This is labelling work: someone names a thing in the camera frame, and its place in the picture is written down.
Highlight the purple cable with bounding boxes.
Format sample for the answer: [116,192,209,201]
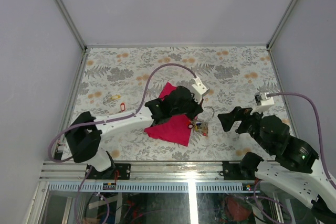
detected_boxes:
[253,91,336,223]
[47,63,197,222]

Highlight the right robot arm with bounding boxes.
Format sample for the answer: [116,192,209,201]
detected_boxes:
[217,106,335,223]

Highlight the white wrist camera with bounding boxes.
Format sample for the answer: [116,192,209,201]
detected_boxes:
[190,76,209,104]
[251,92,275,113]

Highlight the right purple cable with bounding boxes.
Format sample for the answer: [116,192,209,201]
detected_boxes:
[253,91,336,223]

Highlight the small yellow key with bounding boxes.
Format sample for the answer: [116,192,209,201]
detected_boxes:
[110,95,121,101]

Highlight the red outline key tag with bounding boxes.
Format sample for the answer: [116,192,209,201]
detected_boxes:
[120,103,125,111]

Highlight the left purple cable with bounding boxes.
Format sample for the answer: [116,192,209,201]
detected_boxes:
[47,63,197,222]

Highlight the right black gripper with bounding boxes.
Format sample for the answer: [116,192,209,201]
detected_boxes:
[216,104,272,153]

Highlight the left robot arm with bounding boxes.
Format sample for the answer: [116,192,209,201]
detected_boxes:
[65,85,208,179]

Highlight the pink folded cloth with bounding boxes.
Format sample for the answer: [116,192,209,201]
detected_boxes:
[144,82,192,146]

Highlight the large keyring with keys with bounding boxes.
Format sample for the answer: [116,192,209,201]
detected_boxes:
[188,106,215,136]

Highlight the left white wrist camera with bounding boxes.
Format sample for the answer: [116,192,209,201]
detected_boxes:
[190,76,209,104]

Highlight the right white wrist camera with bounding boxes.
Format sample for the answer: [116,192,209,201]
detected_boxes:
[251,92,275,113]

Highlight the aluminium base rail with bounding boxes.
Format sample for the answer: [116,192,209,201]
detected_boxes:
[39,161,255,193]

